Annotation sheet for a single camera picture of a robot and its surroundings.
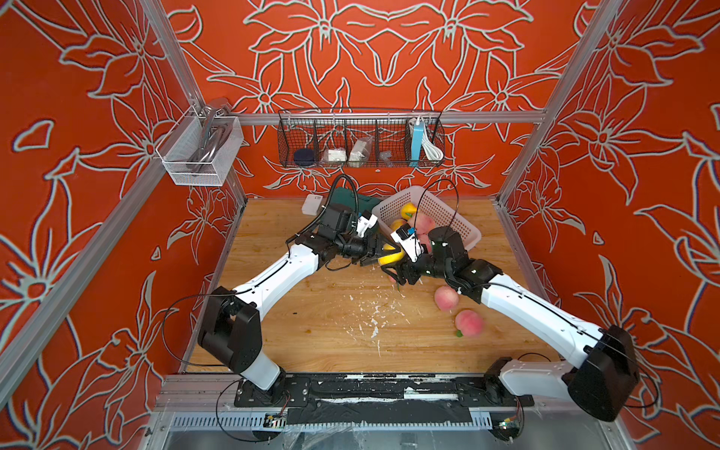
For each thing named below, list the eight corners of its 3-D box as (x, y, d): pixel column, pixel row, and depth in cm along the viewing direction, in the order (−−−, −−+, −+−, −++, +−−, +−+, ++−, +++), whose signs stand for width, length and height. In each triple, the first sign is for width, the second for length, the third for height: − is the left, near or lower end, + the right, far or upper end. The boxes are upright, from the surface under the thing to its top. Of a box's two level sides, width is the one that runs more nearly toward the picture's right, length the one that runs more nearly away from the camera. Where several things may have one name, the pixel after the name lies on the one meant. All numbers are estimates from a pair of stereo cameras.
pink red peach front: (456, 338, 83) (462, 331, 79) (451, 317, 88) (457, 309, 83) (480, 338, 83) (487, 331, 79) (474, 317, 88) (481, 309, 83)
